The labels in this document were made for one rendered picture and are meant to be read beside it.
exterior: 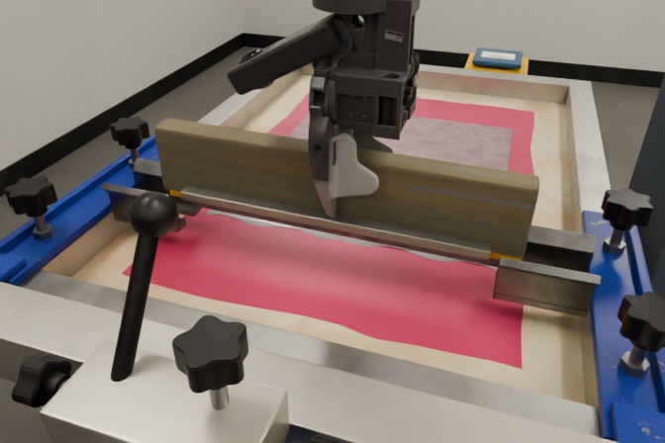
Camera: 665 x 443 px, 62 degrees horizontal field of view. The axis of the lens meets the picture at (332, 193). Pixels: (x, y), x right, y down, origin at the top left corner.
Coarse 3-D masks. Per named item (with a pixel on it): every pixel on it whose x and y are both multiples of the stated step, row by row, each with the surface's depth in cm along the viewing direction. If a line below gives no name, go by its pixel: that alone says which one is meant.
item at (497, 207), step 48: (192, 144) 57; (240, 144) 55; (288, 144) 54; (240, 192) 58; (288, 192) 56; (384, 192) 52; (432, 192) 51; (480, 192) 49; (528, 192) 48; (480, 240) 52
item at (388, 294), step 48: (432, 144) 86; (480, 144) 86; (528, 144) 86; (336, 288) 57; (384, 288) 57; (432, 288) 57; (480, 288) 57; (384, 336) 52; (432, 336) 52; (480, 336) 52
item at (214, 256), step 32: (288, 128) 92; (192, 224) 67; (224, 224) 67; (160, 256) 62; (192, 256) 62; (224, 256) 62; (256, 256) 62; (288, 256) 62; (320, 256) 62; (192, 288) 57; (224, 288) 57; (256, 288) 57; (288, 288) 57
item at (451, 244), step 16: (192, 192) 59; (208, 192) 59; (240, 208) 57; (256, 208) 57; (272, 208) 56; (288, 208) 56; (320, 224) 55; (336, 224) 54; (352, 224) 54; (368, 224) 54; (384, 224) 54; (400, 240) 53; (416, 240) 52; (432, 240) 52; (448, 240) 52; (464, 240) 52; (480, 256) 51
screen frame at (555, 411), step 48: (240, 96) 94; (528, 96) 102; (576, 96) 94; (576, 144) 78; (576, 192) 69; (96, 240) 62; (48, 288) 52; (96, 288) 52; (288, 336) 47; (432, 384) 43; (480, 384) 43
